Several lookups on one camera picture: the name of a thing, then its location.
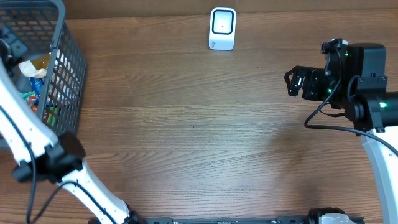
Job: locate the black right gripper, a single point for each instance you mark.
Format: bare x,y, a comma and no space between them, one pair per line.
310,91

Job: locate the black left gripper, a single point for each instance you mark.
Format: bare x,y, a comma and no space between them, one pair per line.
15,62

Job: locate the clear cookie bag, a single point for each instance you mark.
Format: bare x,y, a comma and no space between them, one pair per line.
37,68

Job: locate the green gummy candy bag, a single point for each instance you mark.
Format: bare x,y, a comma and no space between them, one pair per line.
32,99

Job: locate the blue snack wrapper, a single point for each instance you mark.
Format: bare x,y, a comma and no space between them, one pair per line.
36,85

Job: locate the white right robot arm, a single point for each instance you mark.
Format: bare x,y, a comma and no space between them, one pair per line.
354,82

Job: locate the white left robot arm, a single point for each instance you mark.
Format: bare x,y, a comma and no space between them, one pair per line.
60,159

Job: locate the white barcode scanner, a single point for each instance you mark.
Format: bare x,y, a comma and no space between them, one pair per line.
222,29

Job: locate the grey plastic mesh basket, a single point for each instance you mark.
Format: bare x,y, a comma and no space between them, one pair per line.
41,27

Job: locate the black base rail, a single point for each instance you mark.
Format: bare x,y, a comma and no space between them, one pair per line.
316,215

